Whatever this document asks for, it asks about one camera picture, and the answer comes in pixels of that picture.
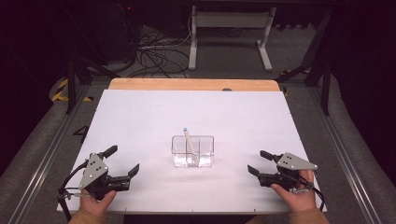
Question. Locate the black metal stand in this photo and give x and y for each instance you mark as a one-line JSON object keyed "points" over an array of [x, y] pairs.
{"points": [[325, 87], [71, 84]]}

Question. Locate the white table cover sheet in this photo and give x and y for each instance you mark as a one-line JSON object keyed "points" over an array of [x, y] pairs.
{"points": [[155, 115]]}

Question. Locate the white metal frame stand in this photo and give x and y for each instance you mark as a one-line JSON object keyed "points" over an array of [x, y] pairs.
{"points": [[193, 46]]}

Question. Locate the black equipment cabinet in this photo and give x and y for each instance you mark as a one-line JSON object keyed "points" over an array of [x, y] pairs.
{"points": [[121, 31]]}

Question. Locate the yellow black hazard tape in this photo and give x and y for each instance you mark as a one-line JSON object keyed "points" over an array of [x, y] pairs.
{"points": [[60, 93]]}

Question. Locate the person's right hand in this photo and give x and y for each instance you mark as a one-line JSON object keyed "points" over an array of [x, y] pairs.
{"points": [[299, 200]]}

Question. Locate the white pen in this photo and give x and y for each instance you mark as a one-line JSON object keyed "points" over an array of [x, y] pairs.
{"points": [[189, 141]]}

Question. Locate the person's left hand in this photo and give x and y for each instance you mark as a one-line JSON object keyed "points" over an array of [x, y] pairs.
{"points": [[93, 207]]}

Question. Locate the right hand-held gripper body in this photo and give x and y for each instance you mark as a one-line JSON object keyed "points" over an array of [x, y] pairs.
{"points": [[294, 162]]}

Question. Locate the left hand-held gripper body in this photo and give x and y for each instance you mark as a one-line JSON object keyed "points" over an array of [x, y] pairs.
{"points": [[93, 169]]}

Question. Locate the clear plastic pen holder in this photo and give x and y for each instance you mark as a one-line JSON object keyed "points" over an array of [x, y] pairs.
{"points": [[205, 155]]}

